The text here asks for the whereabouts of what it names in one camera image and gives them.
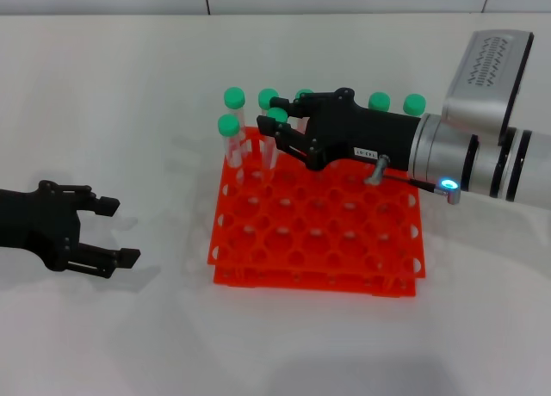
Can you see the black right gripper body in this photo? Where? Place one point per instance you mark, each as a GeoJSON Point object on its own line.
{"type": "Point", "coordinates": [366, 131]}

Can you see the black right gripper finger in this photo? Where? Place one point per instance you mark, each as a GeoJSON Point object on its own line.
{"type": "Point", "coordinates": [279, 103]}
{"type": "Point", "coordinates": [267, 127]}

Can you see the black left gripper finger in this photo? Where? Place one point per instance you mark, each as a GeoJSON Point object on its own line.
{"type": "Point", "coordinates": [128, 258]}
{"type": "Point", "coordinates": [107, 206]}

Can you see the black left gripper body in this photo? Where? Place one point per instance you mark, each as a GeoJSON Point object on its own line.
{"type": "Point", "coordinates": [39, 224]}

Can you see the clear green-capped test tube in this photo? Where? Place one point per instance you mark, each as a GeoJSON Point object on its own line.
{"type": "Point", "coordinates": [277, 114]}

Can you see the green-capped test tube red print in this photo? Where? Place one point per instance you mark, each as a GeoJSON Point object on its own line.
{"type": "Point", "coordinates": [379, 102]}
{"type": "Point", "coordinates": [228, 125]}
{"type": "Point", "coordinates": [414, 104]}
{"type": "Point", "coordinates": [305, 92]}
{"type": "Point", "coordinates": [267, 97]}
{"type": "Point", "coordinates": [234, 97]}

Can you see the orange test tube rack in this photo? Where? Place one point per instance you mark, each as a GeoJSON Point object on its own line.
{"type": "Point", "coordinates": [310, 289]}

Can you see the right wrist camera housing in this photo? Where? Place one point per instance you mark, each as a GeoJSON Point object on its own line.
{"type": "Point", "coordinates": [490, 73]}

